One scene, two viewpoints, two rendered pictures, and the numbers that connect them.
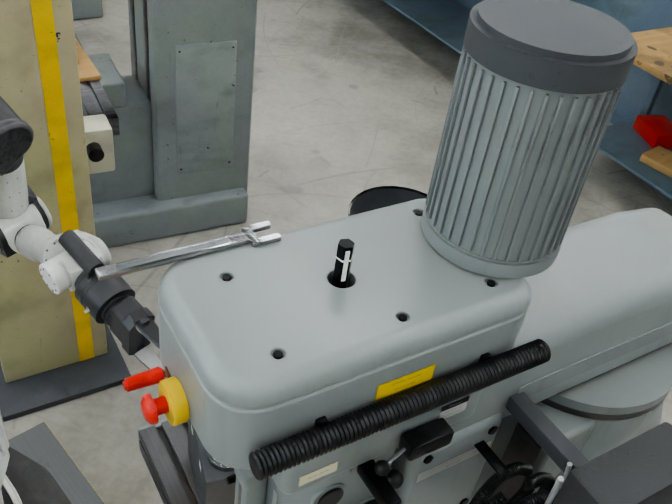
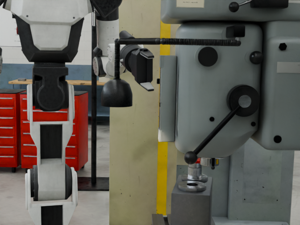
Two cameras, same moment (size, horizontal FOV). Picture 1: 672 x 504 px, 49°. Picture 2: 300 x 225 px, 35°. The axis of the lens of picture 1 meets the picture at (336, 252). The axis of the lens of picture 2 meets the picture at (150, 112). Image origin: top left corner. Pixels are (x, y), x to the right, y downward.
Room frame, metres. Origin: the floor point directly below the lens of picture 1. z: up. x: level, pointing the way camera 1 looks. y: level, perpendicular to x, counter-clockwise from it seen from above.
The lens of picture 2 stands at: (-0.31, -0.52, 1.56)
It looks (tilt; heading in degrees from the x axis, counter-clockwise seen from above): 8 degrees down; 33
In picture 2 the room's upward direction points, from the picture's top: 1 degrees clockwise
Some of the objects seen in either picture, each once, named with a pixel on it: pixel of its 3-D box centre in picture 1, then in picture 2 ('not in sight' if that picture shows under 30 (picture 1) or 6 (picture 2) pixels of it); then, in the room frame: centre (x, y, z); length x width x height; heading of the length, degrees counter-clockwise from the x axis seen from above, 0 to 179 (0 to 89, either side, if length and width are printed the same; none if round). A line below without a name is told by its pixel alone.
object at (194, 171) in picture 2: not in sight; (194, 168); (1.08, 0.21, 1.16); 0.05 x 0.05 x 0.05
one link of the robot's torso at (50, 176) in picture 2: not in sight; (51, 143); (1.00, 0.80, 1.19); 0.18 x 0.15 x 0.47; 138
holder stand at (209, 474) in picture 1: (221, 459); (192, 209); (1.03, 0.19, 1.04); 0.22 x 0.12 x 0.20; 24
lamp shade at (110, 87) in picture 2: not in sight; (116, 92); (0.55, 0.14, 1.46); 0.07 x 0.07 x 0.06
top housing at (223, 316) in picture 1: (343, 319); not in sight; (0.75, -0.02, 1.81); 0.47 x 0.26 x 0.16; 126
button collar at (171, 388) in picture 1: (173, 401); not in sight; (0.60, 0.17, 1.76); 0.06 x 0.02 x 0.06; 36
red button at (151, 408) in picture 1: (155, 407); not in sight; (0.59, 0.19, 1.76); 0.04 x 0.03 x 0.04; 36
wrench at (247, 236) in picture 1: (190, 251); not in sight; (0.74, 0.19, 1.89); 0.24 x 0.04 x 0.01; 126
